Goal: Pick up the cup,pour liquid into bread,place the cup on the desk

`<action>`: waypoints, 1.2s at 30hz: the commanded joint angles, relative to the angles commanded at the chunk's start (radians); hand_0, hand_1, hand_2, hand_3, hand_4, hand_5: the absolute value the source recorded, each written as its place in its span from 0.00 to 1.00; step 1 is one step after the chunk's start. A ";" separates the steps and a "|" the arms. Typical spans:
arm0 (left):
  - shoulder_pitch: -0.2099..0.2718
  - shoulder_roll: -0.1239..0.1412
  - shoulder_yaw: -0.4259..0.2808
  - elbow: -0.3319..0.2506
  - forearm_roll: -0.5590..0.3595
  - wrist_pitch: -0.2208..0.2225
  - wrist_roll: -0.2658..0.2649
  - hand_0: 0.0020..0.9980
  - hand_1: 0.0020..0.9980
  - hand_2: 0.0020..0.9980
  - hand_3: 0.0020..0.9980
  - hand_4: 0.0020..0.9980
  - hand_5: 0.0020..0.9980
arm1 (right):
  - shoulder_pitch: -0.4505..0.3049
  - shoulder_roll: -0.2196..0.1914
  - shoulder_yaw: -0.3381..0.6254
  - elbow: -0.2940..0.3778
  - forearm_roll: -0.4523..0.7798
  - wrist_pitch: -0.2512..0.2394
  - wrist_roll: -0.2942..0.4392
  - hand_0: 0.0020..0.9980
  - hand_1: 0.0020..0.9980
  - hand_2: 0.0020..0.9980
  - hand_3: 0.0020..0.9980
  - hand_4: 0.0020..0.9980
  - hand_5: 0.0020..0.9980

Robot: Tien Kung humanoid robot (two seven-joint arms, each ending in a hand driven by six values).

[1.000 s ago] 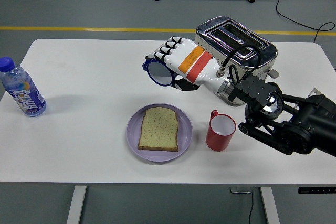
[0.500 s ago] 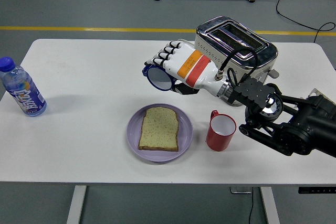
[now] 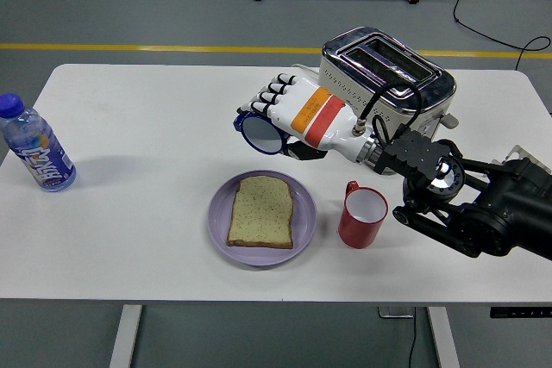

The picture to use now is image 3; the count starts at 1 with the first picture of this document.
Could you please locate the grey under-table bracket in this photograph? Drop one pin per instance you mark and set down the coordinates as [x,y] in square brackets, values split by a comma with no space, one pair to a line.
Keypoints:
[394,314]

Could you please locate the blue enamel cup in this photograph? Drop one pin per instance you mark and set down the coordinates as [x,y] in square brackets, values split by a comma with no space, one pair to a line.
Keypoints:
[261,133]

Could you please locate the cream chrome toaster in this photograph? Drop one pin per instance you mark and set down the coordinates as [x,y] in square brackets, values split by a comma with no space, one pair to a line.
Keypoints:
[388,62]

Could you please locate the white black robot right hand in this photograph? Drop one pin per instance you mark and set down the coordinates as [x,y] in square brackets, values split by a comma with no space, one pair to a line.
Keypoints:
[302,105]

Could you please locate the silver metal toast rack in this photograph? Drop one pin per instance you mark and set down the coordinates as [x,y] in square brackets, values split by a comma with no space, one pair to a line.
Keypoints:
[517,151]

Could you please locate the red enamel cup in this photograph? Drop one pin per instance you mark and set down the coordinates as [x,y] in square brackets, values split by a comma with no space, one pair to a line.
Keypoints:
[358,230]

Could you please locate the white table leg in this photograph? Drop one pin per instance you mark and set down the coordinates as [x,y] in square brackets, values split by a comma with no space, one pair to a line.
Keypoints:
[125,338]
[444,342]

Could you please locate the clear bottle with purple cap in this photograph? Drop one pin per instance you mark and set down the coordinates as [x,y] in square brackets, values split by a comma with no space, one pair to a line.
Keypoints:
[39,152]

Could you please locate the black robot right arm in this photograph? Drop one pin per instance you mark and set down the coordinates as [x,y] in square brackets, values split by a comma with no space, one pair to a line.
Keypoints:
[496,213]

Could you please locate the black table control panel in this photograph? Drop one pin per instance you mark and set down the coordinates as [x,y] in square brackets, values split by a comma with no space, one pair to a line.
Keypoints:
[517,312]

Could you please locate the toast bread slice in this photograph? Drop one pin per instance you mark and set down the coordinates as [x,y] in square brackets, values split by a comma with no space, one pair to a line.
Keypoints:
[261,213]

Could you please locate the purple round plate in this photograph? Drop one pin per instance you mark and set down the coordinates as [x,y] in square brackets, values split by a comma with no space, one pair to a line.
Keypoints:
[220,221]

